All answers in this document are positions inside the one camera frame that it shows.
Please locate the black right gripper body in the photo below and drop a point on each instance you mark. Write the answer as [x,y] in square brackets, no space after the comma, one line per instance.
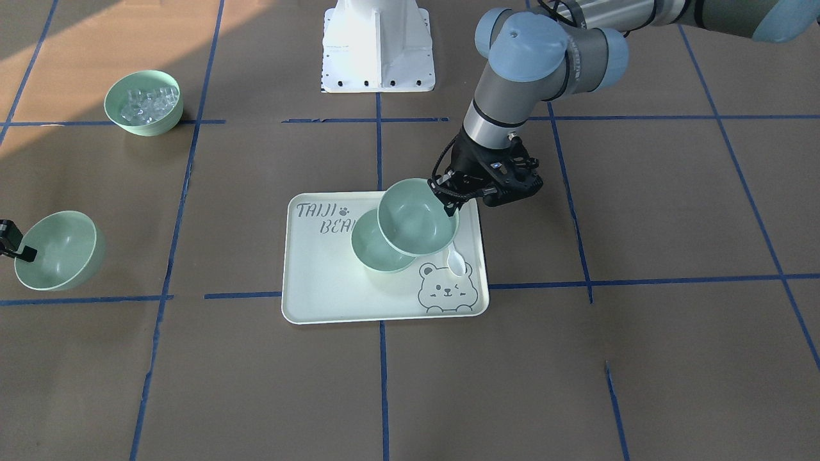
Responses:
[8,237]

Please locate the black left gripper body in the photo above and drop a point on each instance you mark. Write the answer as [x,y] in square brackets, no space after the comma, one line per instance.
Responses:
[466,160]

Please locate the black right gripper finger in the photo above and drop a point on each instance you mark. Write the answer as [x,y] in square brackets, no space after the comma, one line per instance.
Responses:
[17,250]

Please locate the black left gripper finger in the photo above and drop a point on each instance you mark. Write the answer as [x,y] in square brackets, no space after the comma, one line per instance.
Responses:
[451,199]

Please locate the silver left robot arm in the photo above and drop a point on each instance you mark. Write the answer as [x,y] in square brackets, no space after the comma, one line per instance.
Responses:
[561,48]

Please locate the white plastic spoon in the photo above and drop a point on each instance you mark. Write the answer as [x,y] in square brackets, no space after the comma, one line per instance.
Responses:
[455,261]

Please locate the green bowl on tray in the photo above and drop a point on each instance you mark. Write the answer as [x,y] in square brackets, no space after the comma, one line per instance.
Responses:
[373,250]

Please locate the pale green bear tray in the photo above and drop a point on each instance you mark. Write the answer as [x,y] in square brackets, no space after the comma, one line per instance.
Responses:
[324,281]

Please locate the green bowl with ice cubes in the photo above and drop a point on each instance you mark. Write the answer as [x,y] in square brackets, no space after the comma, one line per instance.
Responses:
[146,103]

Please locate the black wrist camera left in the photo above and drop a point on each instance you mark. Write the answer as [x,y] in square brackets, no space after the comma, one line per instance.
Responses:
[513,173]

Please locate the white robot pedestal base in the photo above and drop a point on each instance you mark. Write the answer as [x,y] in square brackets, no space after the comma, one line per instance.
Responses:
[377,47]

